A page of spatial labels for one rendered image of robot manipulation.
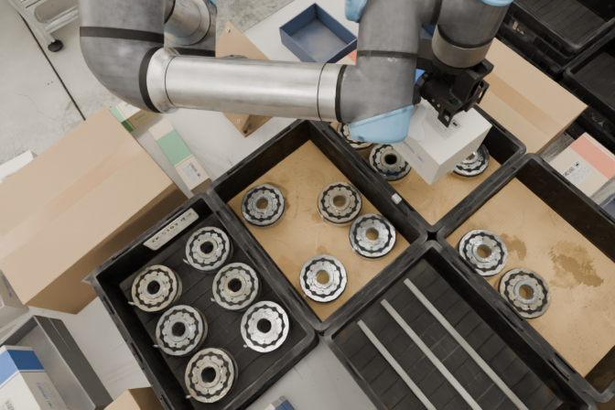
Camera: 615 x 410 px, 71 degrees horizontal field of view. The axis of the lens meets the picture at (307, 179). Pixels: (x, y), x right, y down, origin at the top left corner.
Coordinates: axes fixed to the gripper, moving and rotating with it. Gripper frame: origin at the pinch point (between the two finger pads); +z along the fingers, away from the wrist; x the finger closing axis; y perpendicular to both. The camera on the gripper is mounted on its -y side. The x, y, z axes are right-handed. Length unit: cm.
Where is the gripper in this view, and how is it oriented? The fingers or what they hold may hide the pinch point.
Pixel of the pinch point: (423, 113)
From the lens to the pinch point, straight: 82.5
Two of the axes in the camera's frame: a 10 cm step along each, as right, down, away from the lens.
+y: 5.9, 7.2, -3.5
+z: 0.7, 3.9, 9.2
